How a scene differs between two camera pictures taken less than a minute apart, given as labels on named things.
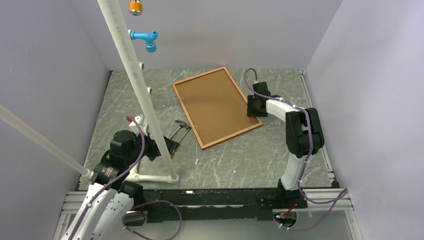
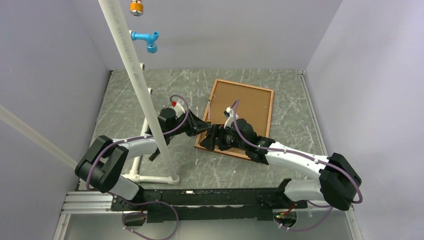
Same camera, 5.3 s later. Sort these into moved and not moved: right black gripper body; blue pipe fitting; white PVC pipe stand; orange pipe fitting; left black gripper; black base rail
Moved: right black gripper body; left black gripper
Not moved: orange pipe fitting; black base rail; blue pipe fitting; white PVC pipe stand
